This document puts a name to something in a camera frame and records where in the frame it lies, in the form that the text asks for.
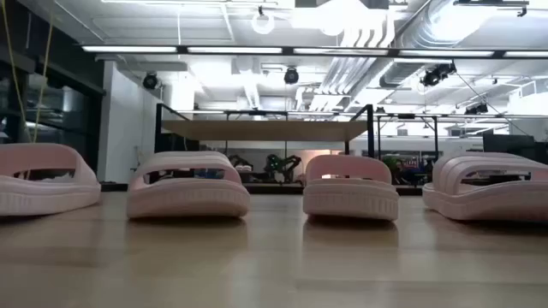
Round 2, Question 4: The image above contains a pink rubber slide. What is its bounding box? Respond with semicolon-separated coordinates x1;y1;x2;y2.
302;154;400;222
421;151;548;223
126;150;251;220
0;143;102;217

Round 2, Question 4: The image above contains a long ceiling light bar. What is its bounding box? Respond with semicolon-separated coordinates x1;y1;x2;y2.
80;44;548;60

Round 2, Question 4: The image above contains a black monitor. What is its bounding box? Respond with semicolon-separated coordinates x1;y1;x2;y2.
482;133;548;166

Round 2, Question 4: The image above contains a wooden shelf with black frame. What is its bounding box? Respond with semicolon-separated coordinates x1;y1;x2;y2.
154;102;376;159

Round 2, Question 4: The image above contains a black metal table frame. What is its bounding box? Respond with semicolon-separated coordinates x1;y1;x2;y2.
100;181;425;196

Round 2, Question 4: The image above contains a white ring lamp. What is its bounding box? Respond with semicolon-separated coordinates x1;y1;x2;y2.
251;10;276;36

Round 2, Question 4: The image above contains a black background rig frame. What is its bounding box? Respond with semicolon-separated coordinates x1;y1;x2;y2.
375;111;441;160

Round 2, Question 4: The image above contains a silver ceiling air duct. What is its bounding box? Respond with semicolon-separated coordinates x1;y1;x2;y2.
378;0;532;89

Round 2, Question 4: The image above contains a yellow cable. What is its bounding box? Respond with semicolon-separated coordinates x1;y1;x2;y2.
0;0;55;145

